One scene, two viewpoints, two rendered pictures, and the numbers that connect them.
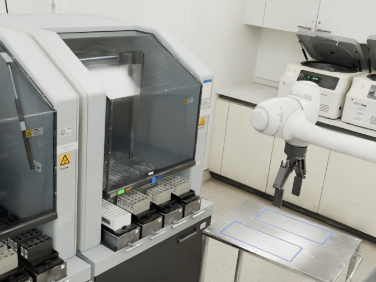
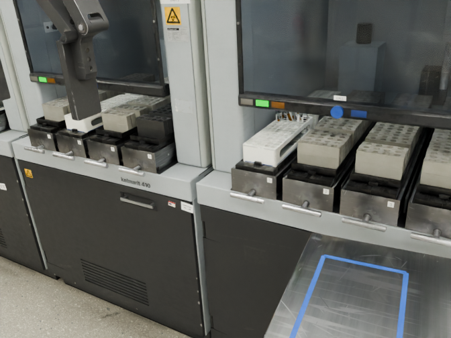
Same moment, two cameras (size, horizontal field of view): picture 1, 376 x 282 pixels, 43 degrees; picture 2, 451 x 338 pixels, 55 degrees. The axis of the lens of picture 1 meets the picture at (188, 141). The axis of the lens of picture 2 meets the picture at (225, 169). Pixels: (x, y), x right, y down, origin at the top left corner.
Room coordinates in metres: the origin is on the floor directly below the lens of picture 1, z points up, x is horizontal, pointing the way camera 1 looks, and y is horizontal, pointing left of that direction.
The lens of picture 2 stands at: (1.67, -0.80, 1.31)
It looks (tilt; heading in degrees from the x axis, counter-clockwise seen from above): 25 degrees down; 84
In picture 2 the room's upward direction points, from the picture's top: 3 degrees counter-clockwise
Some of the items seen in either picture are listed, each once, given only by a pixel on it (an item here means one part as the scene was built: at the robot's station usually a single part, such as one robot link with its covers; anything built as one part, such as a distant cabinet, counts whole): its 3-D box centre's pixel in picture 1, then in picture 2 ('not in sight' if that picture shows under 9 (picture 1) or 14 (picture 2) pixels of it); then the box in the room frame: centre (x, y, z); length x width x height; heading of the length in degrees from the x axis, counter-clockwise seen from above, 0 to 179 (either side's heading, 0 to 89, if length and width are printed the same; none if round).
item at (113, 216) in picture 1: (100, 211); (280, 139); (1.97, 0.37, 0.83); 0.30 x 0.10 x 0.06; 52
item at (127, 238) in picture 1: (82, 211); (296, 141); (2.05, 0.47, 0.78); 0.73 x 0.14 x 0.09; 52
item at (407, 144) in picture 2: (148, 190); (386, 150); (2.21, 0.17, 0.85); 0.12 x 0.02 x 0.06; 142
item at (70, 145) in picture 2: not in sight; (131, 116); (1.49, 0.90, 0.78); 0.73 x 0.14 x 0.09; 52
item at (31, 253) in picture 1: (38, 249); (152, 127); (1.59, 0.53, 0.85); 0.12 x 0.02 x 0.06; 143
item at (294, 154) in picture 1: (294, 155); not in sight; (1.54, -0.37, 1.36); 0.08 x 0.07 x 0.09; 142
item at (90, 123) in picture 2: not in sight; (105, 113); (1.41, 0.80, 0.83); 0.30 x 0.10 x 0.06; 52
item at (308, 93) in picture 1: (301, 104); not in sight; (1.53, -0.36, 1.54); 0.13 x 0.11 x 0.16; 136
